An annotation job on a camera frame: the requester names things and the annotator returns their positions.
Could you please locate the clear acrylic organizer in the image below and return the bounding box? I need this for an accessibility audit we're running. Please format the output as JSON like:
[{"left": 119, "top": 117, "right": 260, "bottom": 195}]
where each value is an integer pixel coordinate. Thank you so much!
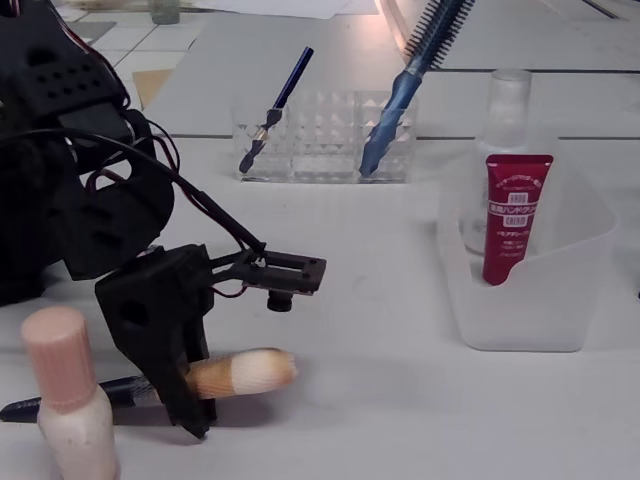
[{"left": 230, "top": 89, "right": 420, "bottom": 184}]

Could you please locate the blue round hairbrush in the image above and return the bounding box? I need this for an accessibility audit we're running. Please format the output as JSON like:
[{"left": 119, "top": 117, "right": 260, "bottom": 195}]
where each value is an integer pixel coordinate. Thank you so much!
[{"left": 358, "top": 0, "right": 476, "bottom": 177}]

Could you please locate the translucent white plastic bin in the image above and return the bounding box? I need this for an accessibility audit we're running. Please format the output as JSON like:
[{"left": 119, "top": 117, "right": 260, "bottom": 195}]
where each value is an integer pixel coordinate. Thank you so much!
[{"left": 437, "top": 127, "right": 619, "bottom": 354}]

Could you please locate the clear spray bottle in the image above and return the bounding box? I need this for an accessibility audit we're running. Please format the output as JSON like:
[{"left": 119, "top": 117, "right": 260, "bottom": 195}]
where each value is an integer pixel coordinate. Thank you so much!
[{"left": 458, "top": 68, "right": 533, "bottom": 257}]

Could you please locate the makeup brush with tan bristles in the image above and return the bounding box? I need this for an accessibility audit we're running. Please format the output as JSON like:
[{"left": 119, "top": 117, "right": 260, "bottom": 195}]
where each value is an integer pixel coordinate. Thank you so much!
[{"left": 0, "top": 347, "right": 301, "bottom": 425}]

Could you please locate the black camera cable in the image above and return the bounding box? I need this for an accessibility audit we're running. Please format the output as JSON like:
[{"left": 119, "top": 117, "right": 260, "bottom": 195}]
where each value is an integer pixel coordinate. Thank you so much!
[{"left": 0, "top": 127, "right": 267, "bottom": 252}]

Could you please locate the pink cosmetic bottle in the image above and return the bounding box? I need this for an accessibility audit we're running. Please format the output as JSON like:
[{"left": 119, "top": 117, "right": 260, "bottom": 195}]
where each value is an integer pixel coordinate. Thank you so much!
[{"left": 19, "top": 305, "right": 121, "bottom": 480}]

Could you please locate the thin dark blue brush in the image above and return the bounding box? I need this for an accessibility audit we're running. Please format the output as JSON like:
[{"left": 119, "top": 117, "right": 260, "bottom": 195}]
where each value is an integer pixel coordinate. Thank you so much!
[{"left": 238, "top": 46, "right": 316, "bottom": 176}]

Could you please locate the grey green cup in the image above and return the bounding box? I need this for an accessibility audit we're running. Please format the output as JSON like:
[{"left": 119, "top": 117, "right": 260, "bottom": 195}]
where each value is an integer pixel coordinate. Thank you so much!
[{"left": 149, "top": 0, "right": 181, "bottom": 25}]

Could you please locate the brown cardboard piece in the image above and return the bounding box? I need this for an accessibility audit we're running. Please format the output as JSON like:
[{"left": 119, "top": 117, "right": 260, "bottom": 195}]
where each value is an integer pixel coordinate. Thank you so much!
[{"left": 132, "top": 68, "right": 176, "bottom": 112}]

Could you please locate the red hand cream tube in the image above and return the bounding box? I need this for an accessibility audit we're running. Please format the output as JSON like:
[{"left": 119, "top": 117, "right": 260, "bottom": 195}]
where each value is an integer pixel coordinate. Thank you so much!
[{"left": 482, "top": 153, "right": 555, "bottom": 287}]

